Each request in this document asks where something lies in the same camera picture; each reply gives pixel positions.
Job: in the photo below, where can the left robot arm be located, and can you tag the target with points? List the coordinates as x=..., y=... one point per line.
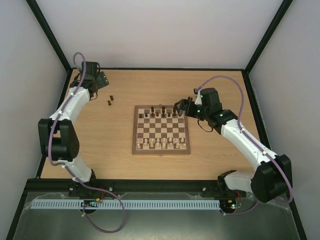
x=57, y=134

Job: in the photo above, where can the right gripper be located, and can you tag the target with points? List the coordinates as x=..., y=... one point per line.
x=186, y=107

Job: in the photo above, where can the white slotted cable duct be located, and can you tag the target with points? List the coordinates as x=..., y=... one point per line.
x=77, y=204

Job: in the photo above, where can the wooden chess board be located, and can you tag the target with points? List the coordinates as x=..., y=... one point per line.
x=158, y=127

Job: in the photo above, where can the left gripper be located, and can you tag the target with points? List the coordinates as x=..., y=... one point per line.
x=104, y=81

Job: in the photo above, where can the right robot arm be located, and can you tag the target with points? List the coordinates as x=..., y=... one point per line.
x=272, y=175

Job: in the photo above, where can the black aluminium frame rail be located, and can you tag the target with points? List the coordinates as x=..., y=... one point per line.
x=204, y=188

